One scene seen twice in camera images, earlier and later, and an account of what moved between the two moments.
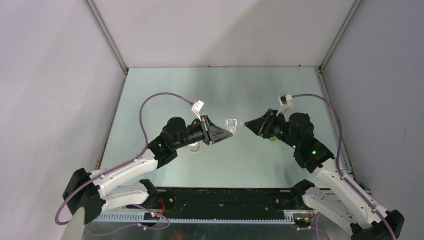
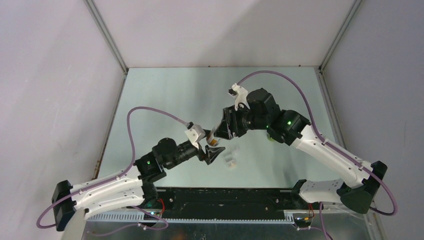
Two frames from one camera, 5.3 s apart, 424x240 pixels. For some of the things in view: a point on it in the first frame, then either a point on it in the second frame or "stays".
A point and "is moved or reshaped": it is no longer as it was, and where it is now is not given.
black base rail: x=220 y=203 stays
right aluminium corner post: x=356 y=4 stays
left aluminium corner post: x=92 y=7 stays
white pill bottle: x=194 y=147 is moved or reshaped
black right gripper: x=262 y=126 → x=226 y=128
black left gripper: x=212 y=133 → x=211 y=153
